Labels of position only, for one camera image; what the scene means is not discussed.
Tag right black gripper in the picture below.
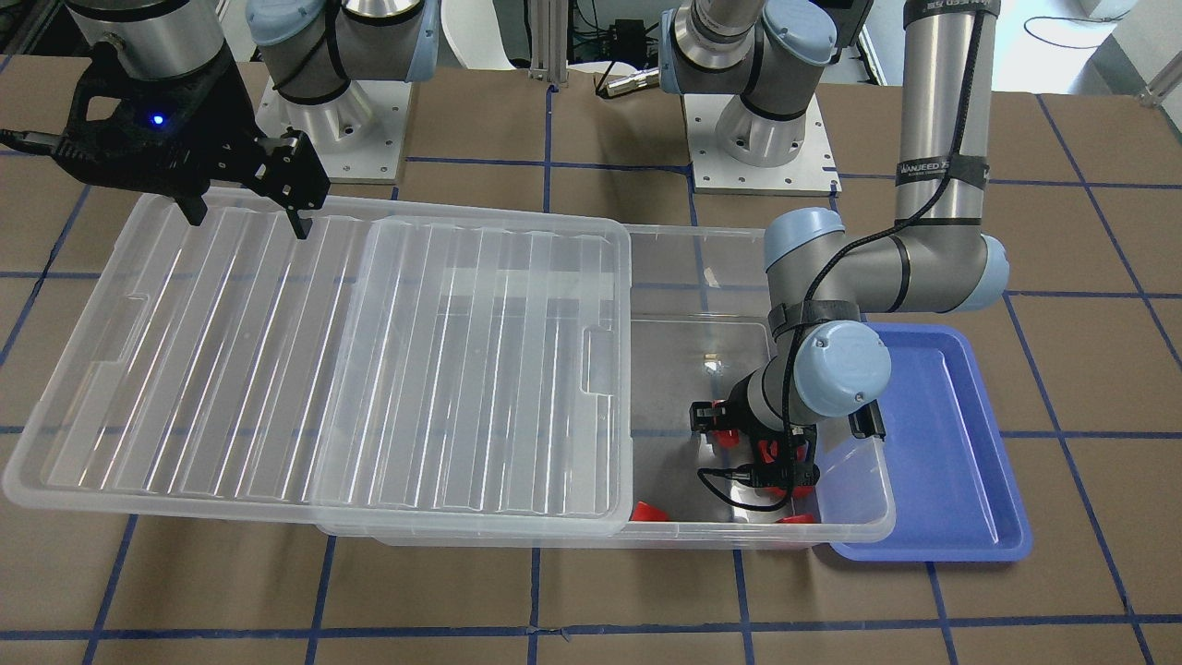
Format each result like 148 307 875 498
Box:
50 43 331 240

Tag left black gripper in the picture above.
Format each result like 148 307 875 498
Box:
691 400 820 500

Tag clear plastic box lid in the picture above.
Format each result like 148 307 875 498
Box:
4 187 634 542

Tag red toy block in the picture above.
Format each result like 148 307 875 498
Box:
714 429 743 450

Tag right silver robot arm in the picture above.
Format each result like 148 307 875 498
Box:
4 1 440 239

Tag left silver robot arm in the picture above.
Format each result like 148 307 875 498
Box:
658 1 1009 513

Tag red block in box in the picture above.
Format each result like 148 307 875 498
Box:
630 501 671 523
753 439 805 468

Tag clear plastic storage box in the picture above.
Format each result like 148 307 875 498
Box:
309 219 877 549

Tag blue plastic tray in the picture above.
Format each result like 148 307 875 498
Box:
816 322 1033 563

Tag brown grid table mat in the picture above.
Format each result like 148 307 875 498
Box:
4 69 1178 664

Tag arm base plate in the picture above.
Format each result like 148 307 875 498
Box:
682 94 843 197
255 80 414 185

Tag aluminium frame post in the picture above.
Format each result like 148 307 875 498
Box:
526 0 573 90

